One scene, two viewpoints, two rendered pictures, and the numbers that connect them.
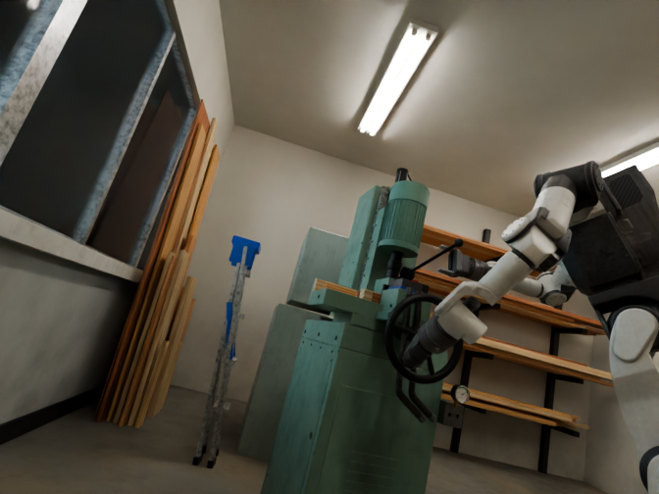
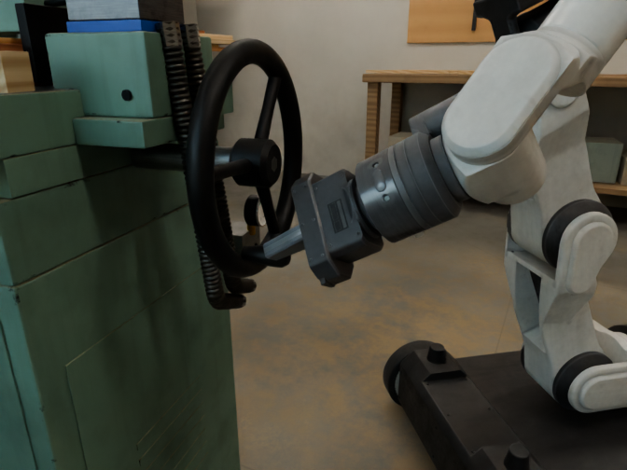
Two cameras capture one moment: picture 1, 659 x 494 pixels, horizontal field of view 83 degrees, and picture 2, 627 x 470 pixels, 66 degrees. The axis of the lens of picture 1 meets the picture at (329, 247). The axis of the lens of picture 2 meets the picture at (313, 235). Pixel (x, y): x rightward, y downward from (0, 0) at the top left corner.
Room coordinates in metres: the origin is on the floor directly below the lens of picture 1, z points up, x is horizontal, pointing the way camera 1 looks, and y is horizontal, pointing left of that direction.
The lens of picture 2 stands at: (0.84, 0.09, 0.93)
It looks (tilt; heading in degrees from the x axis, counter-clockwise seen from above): 20 degrees down; 303
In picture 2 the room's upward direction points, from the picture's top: straight up
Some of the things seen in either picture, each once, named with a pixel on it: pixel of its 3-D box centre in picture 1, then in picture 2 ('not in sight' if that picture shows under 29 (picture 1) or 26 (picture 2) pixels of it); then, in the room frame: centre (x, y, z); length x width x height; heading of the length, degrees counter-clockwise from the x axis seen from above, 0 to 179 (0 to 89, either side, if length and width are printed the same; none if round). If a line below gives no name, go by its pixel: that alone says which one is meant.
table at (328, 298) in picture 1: (391, 317); (88, 109); (1.45, -0.30, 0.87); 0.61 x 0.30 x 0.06; 104
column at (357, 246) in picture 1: (370, 261); not in sight; (1.84, -0.22, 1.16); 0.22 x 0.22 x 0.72; 14
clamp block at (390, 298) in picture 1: (404, 305); (137, 74); (1.36, -0.32, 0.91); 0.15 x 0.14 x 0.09; 104
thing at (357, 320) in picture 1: (387, 330); (76, 143); (1.50, -0.31, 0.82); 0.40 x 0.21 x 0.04; 104
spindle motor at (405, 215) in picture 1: (404, 220); not in sight; (1.55, -0.29, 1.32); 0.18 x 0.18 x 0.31
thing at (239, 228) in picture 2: (444, 411); (226, 244); (1.48, -0.58, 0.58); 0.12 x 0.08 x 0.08; 14
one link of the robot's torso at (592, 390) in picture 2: not in sight; (584, 364); (0.83, -1.03, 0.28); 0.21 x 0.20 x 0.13; 44
